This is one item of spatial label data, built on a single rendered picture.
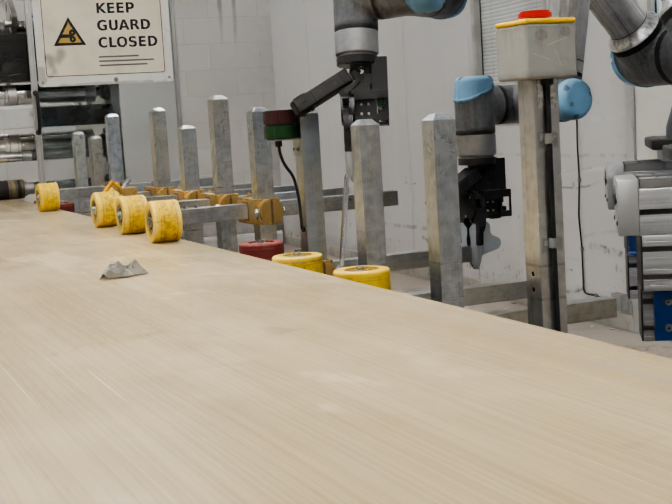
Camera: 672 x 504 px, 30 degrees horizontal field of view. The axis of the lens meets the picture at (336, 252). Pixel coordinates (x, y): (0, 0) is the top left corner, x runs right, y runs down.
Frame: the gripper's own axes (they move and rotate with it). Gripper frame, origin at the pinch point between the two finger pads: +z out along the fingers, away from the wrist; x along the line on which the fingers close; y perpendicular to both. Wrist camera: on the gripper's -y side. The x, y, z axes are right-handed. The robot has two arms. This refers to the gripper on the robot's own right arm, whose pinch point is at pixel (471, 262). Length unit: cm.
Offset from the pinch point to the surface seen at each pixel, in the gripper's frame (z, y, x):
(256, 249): -7.1, -44.4, -3.4
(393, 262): -1.9, -17.2, -1.5
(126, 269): -8, -73, -25
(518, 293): 2.4, -5.9, -26.5
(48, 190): -13, -53, 147
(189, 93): -56, 197, 852
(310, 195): -15.9, -34.6, -5.8
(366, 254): -7.6, -35.6, -30.7
